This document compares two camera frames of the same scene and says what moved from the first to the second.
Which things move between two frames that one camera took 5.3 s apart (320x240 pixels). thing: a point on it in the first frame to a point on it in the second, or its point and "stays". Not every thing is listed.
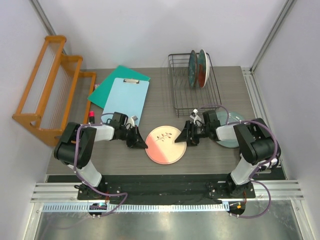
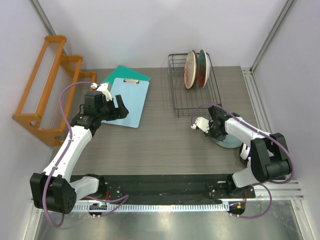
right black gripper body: [198, 132] to [213, 133]
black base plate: [166, 188] stays
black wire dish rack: [188, 100] stays
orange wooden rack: [57, 93] stays
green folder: [99, 96] stays
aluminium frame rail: [256, 101] stays
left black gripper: [139, 143] to [118, 113]
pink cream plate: [162, 148] to [191, 69]
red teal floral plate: [203, 69] stays
